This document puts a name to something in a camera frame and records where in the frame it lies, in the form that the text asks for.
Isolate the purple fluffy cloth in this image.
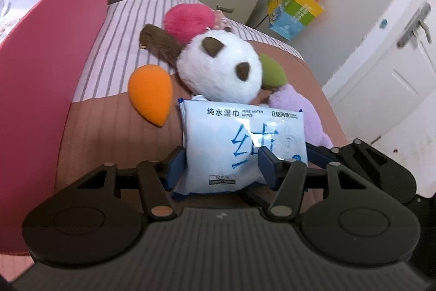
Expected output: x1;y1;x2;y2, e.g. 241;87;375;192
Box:
267;85;335;150

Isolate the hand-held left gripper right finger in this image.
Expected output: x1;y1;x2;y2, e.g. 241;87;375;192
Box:
257;146;379;222

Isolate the silver door handle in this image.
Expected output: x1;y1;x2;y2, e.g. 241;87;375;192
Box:
396;2;432;50

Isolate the blue white wet wipes packet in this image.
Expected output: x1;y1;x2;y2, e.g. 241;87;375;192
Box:
171;97;309;202

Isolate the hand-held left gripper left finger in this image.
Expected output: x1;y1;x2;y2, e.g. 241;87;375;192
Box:
56;146;186;221

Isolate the striped bed sheet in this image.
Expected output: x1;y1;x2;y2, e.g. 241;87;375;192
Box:
71;0;304;105

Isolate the colourful gift bag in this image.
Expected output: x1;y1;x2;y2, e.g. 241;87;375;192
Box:
267;0;325;41

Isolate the white brown plush toy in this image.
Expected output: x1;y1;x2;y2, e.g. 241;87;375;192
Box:
139;23;264;105

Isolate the pink fluffy pompom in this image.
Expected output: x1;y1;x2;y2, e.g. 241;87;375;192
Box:
163;3;219;45

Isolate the orange makeup sponge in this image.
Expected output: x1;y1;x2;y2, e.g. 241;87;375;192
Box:
128;65;174;127

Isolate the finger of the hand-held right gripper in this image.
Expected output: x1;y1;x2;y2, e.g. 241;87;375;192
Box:
238;187;274;210
306;138;417;203

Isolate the green makeup sponge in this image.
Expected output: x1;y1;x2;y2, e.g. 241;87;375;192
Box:
259;53;289;91

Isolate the white panel door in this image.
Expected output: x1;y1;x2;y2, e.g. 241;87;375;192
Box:
321;0;436;182

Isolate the pink storage box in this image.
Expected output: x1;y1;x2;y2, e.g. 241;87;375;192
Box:
0;0;118;256

